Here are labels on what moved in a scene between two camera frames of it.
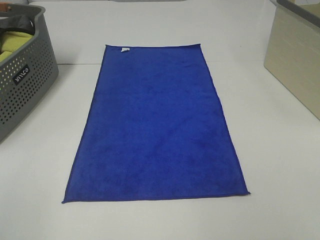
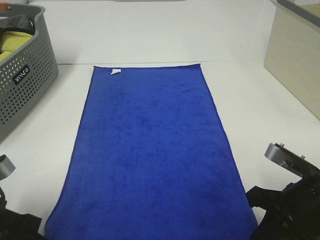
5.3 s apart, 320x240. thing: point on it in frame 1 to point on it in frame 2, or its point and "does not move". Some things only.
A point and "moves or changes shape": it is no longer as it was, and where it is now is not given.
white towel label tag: (124, 49) to (115, 71)
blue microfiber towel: (154, 129) moves or changes shape
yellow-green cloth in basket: (11, 41) does not move
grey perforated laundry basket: (26, 75) does not move
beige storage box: (293, 52) does not move
